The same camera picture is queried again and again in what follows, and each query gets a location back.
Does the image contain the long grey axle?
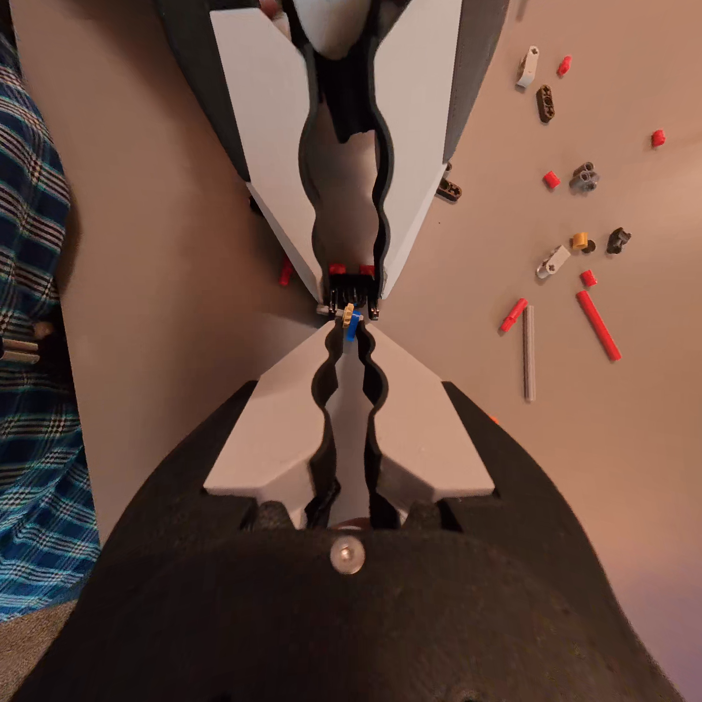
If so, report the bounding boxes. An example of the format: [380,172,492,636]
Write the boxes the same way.
[522,305,536,403]

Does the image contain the black frame with red pins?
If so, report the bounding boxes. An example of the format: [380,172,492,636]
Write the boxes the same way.
[317,263,382,321]

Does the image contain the person's blue plaid shirt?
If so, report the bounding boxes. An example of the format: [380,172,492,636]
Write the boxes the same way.
[0,30,103,623]

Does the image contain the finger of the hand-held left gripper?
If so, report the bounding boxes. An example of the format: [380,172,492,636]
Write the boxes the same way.
[372,0,465,301]
[209,5,331,302]

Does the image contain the long red axle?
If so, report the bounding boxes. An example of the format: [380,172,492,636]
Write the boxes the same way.
[576,290,622,362]

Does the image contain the small grey axle with gears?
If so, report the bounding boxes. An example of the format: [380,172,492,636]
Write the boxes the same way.
[317,302,365,343]

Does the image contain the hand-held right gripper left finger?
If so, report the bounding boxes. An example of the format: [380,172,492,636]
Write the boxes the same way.
[202,321,345,530]

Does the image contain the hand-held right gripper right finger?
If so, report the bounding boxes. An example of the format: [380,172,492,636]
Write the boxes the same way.
[358,322,497,530]

